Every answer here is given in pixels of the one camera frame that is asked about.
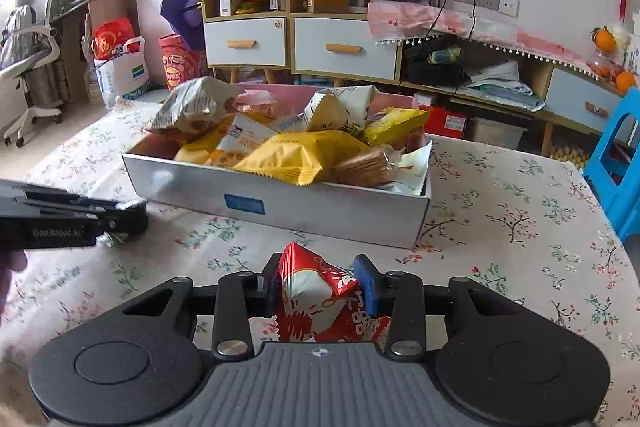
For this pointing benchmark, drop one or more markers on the pile of papers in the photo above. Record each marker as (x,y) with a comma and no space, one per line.
(500,87)

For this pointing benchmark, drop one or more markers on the white yellow snack packet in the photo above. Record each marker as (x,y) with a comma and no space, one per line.
(340,109)

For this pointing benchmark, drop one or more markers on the red gift bag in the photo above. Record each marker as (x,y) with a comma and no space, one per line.
(112,39)

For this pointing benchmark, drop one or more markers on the orange patterned snack packet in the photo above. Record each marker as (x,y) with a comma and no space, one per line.
(227,158)

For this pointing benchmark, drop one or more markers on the wooden corner desk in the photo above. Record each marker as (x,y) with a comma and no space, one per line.
(100,7)

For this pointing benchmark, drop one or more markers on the large yellow snack packet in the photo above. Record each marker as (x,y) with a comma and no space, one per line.
(295,157)

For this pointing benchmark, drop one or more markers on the red shoe box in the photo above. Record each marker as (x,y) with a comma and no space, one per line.
(450,122)

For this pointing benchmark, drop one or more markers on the white carton box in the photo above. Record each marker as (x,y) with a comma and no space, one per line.
(226,2)

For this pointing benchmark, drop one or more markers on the floral tablecloth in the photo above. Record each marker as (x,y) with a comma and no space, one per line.
(500,217)

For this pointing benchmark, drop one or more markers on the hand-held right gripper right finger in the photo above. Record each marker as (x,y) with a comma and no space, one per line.
(367,287)

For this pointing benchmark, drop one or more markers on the purple plush toy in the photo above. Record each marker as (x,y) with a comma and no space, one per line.
(182,12)

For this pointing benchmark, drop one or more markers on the flat cardboard box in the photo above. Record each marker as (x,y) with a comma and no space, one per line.
(327,2)

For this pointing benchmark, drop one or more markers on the white orange-tipped snack packet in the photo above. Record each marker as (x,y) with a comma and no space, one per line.
(247,134)

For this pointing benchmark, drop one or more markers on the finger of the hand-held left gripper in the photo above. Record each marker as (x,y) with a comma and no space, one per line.
(125,222)
(120,207)

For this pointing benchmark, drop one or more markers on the white office chair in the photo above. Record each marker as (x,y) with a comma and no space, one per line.
(30,47)

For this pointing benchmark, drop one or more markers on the person's left hand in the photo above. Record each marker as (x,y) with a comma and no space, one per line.
(11,262)

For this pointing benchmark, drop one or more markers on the pink cherry-print cloth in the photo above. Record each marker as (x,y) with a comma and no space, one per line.
(400,19)

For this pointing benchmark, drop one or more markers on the blue plastic stool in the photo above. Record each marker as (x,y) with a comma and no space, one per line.
(620,157)

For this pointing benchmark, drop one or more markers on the white shopping bag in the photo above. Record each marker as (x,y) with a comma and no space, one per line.
(120,77)

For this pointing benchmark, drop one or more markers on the white black-print snack packet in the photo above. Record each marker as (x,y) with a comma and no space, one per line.
(412,169)

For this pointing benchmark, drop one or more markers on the black box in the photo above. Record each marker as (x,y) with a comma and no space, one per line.
(432,69)

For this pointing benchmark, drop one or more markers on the red round gift tub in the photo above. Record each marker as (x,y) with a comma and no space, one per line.
(180,67)

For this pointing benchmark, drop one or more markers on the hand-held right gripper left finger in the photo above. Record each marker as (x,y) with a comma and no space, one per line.
(270,284)

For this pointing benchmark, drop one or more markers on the clear brown biscuit packet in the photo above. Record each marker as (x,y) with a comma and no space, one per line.
(367,167)

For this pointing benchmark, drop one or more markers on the red snack packet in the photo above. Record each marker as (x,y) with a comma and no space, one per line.
(315,292)

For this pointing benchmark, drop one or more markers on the orange fruit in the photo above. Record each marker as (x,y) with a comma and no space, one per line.
(604,39)
(625,82)

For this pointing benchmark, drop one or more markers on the pink snack packet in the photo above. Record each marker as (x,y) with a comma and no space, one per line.
(257,104)

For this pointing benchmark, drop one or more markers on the large clear storage bin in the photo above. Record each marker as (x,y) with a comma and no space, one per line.
(495,134)

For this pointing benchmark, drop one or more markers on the small yellow snack packet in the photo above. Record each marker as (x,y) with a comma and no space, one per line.
(395,124)

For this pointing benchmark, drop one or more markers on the white brown-striped snack packet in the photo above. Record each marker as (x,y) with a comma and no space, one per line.
(192,107)

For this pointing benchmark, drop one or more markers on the yellow egg tray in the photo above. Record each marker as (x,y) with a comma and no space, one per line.
(567,157)

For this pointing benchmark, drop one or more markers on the long wooden console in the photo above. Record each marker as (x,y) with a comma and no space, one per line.
(537,117)

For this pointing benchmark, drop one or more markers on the pink cardboard box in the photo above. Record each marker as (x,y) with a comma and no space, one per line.
(325,212)

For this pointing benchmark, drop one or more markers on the pale blue drawer small knob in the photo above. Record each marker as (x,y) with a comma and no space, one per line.
(580,99)

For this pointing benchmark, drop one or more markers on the low wooden drawer cabinet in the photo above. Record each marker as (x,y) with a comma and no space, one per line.
(345,74)

